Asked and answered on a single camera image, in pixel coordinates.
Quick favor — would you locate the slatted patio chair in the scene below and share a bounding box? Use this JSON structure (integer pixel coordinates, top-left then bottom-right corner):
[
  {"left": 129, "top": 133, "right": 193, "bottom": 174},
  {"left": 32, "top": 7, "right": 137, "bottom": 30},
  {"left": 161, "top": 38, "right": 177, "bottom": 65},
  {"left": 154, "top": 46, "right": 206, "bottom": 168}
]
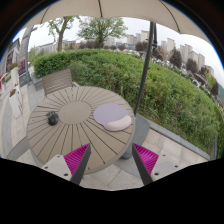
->
[{"left": 42, "top": 69, "right": 78, "bottom": 96}]

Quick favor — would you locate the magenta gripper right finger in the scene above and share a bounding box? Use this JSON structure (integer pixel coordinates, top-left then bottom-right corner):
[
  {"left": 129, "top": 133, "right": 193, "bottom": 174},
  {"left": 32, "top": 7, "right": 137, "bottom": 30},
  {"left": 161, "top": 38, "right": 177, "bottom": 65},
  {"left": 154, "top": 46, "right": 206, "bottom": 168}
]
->
[{"left": 131, "top": 143, "right": 183, "bottom": 186}]

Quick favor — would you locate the white planter box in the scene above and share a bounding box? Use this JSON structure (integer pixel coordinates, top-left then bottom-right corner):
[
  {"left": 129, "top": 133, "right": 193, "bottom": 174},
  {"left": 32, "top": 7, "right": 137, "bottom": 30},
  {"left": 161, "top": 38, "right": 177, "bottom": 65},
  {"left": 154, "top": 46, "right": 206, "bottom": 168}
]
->
[{"left": 9, "top": 88, "right": 22, "bottom": 118}]

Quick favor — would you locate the lilac mouse pad wrist rest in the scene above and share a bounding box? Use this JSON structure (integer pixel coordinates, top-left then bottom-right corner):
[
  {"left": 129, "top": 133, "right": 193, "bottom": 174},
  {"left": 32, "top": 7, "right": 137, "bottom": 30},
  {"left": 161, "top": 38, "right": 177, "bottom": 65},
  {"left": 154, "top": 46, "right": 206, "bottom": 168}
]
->
[{"left": 93, "top": 103, "right": 132, "bottom": 132}]

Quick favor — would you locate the green hedge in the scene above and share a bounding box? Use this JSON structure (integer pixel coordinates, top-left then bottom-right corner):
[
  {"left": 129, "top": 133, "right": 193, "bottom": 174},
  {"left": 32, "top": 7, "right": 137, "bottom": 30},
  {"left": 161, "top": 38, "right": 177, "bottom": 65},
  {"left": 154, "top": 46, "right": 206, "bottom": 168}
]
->
[{"left": 34, "top": 49, "right": 224, "bottom": 155}]

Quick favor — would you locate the beige patio umbrella canopy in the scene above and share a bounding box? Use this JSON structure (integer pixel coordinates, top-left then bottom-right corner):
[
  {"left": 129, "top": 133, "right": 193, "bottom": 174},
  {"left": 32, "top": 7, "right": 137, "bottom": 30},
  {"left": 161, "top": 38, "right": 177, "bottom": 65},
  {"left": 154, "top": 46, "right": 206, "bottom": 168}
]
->
[{"left": 23, "top": 0, "right": 210, "bottom": 43}]

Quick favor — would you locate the round slatted patio table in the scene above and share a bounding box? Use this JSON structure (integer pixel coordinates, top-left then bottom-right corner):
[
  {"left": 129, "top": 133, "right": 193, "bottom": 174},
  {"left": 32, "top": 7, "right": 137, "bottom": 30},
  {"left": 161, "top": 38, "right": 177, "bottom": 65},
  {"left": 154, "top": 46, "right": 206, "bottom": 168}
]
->
[{"left": 27, "top": 86, "right": 135, "bottom": 174}]

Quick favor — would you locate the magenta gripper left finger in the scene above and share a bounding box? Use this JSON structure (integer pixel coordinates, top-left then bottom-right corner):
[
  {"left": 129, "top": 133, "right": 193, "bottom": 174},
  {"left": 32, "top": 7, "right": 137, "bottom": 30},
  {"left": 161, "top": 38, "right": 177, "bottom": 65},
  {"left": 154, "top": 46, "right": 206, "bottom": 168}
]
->
[{"left": 41, "top": 143, "right": 92, "bottom": 186}]

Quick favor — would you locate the dark umbrella pole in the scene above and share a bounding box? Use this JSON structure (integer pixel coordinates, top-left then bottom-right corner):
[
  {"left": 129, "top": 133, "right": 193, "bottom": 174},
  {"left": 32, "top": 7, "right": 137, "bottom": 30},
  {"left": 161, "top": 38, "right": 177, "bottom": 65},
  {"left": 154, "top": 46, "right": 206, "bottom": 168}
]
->
[{"left": 134, "top": 22, "right": 157, "bottom": 116}]

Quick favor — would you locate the grey umbrella base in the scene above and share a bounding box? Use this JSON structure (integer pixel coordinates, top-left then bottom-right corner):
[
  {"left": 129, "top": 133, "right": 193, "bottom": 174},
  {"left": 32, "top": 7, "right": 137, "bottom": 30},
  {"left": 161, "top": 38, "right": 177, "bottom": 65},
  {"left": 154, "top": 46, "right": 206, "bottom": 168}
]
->
[{"left": 121, "top": 114, "right": 150, "bottom": 159}]

